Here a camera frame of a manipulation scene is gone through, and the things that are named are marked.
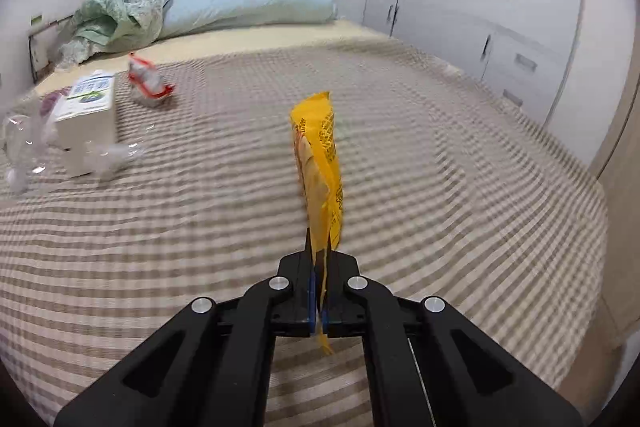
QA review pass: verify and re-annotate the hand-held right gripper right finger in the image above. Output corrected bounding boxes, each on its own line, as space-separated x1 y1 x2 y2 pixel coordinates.
322 252 586 427

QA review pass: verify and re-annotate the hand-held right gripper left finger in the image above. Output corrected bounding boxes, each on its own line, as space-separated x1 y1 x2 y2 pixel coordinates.
52 229 318 427

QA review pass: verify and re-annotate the yellow snack wrapper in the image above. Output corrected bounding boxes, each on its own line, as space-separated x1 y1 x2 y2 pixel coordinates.
290 91 346 355

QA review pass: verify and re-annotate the white milk carton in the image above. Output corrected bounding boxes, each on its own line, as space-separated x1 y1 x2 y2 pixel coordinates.
50 71 118 180

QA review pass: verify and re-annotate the pale yellow bed sheet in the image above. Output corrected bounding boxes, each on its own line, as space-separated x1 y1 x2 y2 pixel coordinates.
32 18 466 102

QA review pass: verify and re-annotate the red and white snack packet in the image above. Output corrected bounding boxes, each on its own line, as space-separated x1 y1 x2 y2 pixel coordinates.
126 52 177 108

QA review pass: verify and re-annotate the light blue pillow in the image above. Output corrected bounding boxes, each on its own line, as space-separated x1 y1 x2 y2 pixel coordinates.
162 0 340 40

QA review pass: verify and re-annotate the light wooden door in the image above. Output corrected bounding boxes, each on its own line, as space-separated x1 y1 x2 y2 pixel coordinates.
585 77 640 348

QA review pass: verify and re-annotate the purple sweet potato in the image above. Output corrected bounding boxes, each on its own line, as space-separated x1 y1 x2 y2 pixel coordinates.
39 88 68 115

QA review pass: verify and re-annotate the clear plastic packaging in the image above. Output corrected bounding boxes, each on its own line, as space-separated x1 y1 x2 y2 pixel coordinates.
0 99 146 195

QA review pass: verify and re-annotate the green floral quilt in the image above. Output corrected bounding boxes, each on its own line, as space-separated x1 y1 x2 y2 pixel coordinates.
55 0 190 68

